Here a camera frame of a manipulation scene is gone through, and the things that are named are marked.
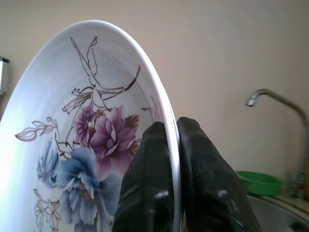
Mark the white floral plate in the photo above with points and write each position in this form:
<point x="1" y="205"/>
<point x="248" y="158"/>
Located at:
<point x="60" y="96"/>

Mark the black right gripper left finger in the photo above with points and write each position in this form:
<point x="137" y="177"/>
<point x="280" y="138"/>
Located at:
<point x="144" y="188"/>

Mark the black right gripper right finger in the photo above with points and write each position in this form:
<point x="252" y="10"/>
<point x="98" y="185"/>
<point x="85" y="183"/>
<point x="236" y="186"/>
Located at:
<point x="207" y="193"/>

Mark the tall grey angular faucet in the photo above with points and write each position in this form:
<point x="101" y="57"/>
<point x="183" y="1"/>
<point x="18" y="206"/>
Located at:
<point x="277" y="96"/>

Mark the green plastic bowl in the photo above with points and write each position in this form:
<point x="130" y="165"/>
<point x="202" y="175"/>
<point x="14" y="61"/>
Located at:
<point x="260" y="183"/>

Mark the stainless steel double sink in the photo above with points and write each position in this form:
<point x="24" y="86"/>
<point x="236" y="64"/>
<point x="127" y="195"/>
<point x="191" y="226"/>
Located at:
<point x="277" y="212"/>

